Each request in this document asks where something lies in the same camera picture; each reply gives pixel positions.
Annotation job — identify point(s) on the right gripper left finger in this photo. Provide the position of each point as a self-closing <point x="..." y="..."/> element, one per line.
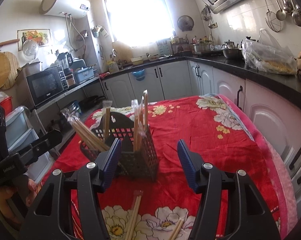
<point x="50" y="216"/>

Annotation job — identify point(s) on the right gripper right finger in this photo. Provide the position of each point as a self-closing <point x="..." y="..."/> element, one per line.
<point x="248" y="215"/>

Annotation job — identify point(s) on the black plastic utensil basket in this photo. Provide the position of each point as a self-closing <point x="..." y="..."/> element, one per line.
<point x="138" y="158"/>

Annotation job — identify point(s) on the wooden chopsticks pair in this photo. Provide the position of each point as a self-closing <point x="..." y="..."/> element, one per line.
<point x="140" y="120"/>

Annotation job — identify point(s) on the bright kitchen window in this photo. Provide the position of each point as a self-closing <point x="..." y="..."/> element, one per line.
<point x="139" y="23"/>

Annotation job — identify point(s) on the person's left hand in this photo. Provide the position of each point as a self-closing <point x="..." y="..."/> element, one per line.
<point x="7" y="192"/>

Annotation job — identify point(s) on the white drawer unit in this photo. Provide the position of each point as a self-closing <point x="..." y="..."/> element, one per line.
<point x="19" y="134"/>

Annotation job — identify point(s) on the metal shelf rack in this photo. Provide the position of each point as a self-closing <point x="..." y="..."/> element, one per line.
<point x="42" y="116"/>

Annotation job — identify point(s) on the wrapped chopsticks on cloth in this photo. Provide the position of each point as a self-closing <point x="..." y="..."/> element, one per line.
<point x="132" y="222"/>

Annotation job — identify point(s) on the black microwave oven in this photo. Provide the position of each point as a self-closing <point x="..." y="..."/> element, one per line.
<point x="38" y="87"/>

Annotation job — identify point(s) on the wrapped chopsticks bundle in basket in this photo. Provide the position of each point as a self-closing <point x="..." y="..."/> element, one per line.
<point x="91" y="140"/>

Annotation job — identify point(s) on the round bamboo board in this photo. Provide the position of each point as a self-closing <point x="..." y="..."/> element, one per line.
<point x="8" y="70"/>

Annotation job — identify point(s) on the grey plastic storage box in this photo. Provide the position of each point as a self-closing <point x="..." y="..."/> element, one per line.
<point x="83" y="75"/>

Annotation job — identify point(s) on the black blender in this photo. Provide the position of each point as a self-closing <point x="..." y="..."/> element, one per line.
<point x="65" y="60"/>

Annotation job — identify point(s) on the white cabinet door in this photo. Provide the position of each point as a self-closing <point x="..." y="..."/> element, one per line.
<point x="175" y="80"/>

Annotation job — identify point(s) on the blue hanging bowl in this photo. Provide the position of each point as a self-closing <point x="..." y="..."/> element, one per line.
<point x="139" y="75"/>

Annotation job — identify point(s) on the clear plastic bag with food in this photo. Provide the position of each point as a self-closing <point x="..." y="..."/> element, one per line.
<point x="267" y="55"/>

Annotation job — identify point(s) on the stainless steel bowl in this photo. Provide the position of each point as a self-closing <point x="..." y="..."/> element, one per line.
<point x="232" y="54"/>

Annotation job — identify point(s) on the white water heater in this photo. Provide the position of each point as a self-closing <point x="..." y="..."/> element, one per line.
<point x="60" y="8"/>

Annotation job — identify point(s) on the hanging metal ladle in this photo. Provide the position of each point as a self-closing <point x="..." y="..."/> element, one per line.
<point x="280" y="14"/>

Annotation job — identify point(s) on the fruit picture on wall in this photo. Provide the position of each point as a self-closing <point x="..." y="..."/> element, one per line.
<point x="41" y="36"/>

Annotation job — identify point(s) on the wire skimmer strainer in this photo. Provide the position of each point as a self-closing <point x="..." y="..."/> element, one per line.
<point x="271" y="20"/>

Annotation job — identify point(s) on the round wall fan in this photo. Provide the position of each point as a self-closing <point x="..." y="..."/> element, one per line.
<point x="185" y="23"/>

